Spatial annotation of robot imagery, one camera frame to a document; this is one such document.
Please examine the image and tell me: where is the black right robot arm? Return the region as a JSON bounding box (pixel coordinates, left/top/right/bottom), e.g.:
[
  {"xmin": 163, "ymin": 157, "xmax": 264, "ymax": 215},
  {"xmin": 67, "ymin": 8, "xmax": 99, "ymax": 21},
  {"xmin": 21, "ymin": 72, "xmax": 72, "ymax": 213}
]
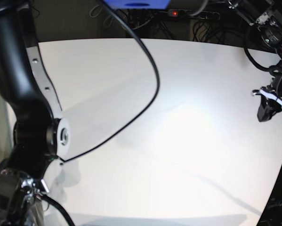
[{"xmin": 0, "ymin": 0, "xmax": 74, "ymax": 226}]

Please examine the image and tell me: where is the grey t-shirt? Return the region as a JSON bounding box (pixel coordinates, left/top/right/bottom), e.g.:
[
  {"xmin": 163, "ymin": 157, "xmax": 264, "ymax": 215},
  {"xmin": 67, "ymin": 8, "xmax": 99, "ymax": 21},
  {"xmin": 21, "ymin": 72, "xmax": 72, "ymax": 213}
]
[{"xmin": 44, "ymin": 160, "xmax": 81, "ymax": 214}]

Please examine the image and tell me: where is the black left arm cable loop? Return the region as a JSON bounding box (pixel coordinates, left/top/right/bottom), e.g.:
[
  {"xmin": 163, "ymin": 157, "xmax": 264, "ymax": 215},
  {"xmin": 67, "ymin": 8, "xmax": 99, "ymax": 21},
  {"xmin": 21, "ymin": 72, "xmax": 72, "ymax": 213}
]
[{"xmin": 244, "ymin": 25, "xmax": 275, "ymax": 73}]

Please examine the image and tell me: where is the blue box at top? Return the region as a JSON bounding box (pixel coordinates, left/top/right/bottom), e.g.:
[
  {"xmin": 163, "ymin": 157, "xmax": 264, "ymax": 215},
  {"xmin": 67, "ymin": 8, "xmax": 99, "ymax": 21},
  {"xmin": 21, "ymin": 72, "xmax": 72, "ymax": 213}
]
[{"xmin": 105, "ymin": 0, "xmax": 170, "ymax": 9}]

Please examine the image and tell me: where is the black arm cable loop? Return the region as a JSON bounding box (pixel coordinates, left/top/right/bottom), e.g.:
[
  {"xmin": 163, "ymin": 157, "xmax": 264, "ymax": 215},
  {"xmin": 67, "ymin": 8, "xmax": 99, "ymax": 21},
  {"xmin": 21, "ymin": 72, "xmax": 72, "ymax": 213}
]
[
  {"xmin": 244, "ymin": 25, "xmax": 275, "ymax": 73},
  {"xmin": 40, "ymin": 195, "xmax": 75, "ymax": 226}
]

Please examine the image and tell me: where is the black power strip red switch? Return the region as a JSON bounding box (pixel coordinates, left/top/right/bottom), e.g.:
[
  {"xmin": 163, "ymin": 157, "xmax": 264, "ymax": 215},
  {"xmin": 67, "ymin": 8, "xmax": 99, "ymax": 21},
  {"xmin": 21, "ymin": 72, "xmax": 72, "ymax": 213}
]
[{"xmin": 168, "ymin": 8, "xmax": 221, "ymax": 20}]

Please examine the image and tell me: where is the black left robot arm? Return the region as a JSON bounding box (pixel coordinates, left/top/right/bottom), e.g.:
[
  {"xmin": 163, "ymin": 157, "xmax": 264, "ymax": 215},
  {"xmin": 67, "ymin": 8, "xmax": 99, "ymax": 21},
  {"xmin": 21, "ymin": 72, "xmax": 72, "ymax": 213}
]
[{"xmin": 226, "ymin": 0, "xmax": 282, "ymax": 122}]

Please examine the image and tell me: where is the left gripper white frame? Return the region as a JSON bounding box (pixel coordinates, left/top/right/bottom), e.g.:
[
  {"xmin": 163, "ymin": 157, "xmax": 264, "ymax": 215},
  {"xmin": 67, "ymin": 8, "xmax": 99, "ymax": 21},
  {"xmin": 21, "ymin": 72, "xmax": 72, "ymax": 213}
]
[{"xmin": 251, "ymin": 87, "xmax": 282, "ymax": 122}]

